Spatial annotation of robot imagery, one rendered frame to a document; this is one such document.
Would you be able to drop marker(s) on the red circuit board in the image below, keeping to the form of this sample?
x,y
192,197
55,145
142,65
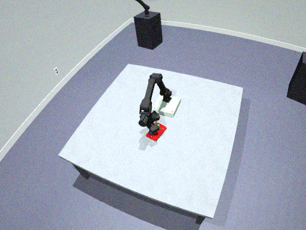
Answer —
x,y
154,136

